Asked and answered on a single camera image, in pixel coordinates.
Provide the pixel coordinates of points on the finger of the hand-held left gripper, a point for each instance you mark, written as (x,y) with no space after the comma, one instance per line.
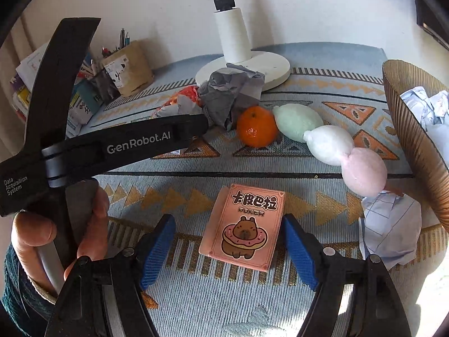
(59,77)
(140,140)

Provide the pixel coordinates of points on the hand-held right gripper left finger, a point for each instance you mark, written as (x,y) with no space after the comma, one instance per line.
(158,249)

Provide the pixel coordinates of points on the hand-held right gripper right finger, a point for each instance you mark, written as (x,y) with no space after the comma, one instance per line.
(301,249)

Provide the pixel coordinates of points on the pink card box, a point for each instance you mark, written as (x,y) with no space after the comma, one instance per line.
(245,228)

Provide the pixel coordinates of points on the blue grid paper ball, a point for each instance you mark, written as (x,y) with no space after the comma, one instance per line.
(389,228)

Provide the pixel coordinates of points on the grey paper ball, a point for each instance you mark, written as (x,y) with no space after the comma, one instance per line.
(228,94)

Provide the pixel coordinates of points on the three-colour dango plush toy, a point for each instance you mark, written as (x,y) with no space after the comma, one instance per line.
(329,144)

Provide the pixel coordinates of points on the orange tangerine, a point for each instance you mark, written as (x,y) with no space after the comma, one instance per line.
(258,126)

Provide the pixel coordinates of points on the brown ribbed bowl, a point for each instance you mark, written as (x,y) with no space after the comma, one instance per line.
(407,130)

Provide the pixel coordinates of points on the pile of white papers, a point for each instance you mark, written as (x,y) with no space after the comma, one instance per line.
(431,112)

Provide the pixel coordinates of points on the person's left forearm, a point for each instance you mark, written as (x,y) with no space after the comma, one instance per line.
(17,288)

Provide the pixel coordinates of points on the person's left hand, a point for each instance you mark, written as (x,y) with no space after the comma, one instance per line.
(31,231)

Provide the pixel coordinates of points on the row of standing books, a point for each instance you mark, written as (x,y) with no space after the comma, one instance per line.
(26,77)

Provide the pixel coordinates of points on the black mesh pen holder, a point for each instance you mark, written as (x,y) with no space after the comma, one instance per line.
(105,86)

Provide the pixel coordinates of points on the beige pleated curtain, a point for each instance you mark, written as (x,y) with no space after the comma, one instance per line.
(26,40)

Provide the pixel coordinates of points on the cardboard pen holder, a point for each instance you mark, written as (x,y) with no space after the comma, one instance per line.
(129,68)

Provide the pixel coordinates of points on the cluster of pens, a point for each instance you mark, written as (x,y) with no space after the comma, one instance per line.
(122,40)

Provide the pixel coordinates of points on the patterned table cloth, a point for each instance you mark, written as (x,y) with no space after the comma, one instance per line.
(217,305)

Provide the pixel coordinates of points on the white desk lamp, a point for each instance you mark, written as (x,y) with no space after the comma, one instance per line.
(231,35)

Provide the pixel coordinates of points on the dark object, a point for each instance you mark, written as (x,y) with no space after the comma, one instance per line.
(433,17)

